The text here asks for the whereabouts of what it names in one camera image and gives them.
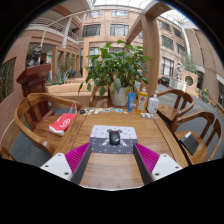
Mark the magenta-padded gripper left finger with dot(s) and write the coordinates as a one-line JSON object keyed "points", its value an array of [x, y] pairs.
{"points": [[55, 165]]}

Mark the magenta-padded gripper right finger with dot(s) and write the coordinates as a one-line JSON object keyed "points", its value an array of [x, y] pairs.
{"points": [[166, 166]]}

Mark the black computer mouse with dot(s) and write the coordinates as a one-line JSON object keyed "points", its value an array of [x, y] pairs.
{"points": [[114, 138]]}

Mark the grey bear print mouse pad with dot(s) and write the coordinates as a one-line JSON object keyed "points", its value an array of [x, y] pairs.
{"points": [[100, 133]]}

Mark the black notebook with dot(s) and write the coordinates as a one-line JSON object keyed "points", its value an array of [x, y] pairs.
{"points": [[190, 143]]}

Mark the wooden armchair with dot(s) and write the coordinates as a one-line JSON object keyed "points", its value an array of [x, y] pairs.
{"points": [[203, 151], [171, 111], [26, 123], [95, 100]]}

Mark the red and white bag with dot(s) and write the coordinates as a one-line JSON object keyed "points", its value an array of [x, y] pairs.
{"points": [[61, 124]]}

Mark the clear plastic packet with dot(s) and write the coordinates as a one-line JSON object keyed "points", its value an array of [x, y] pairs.
{"points": [[146, 115]]}

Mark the small black key fob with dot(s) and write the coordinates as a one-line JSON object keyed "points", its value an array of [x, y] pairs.
{"points": [[82, 111]]}

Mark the white pump bottle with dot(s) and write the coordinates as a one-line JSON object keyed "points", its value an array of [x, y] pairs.
{"points": [[153, 105]]}

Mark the yellow dish soap bottle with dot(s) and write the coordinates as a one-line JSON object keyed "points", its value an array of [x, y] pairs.
{"points": [[142, 100]]}

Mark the blue sticker card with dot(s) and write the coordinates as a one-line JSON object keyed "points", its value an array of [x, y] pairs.
{"points": [[119, 110]]}

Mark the blue squeeze tube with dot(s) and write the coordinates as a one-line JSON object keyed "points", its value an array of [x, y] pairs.
{"points": [[131, 101]]}

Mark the wooden planter bench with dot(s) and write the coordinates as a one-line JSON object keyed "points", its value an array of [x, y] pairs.
{"points": [[66, 89]]}

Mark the yellow flower plant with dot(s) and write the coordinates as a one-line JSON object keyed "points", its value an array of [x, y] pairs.
{"points": [[204, 95]]}

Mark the white stone statue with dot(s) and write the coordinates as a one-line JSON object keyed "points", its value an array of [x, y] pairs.
{"points": [[180, 70]]}

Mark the green potted plant white pot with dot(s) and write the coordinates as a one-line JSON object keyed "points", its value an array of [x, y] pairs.
{"points": [[116, 70]]}

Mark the dark bust sculpture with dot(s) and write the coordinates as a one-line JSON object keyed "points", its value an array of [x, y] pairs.
{"points": [[35, 58]]}

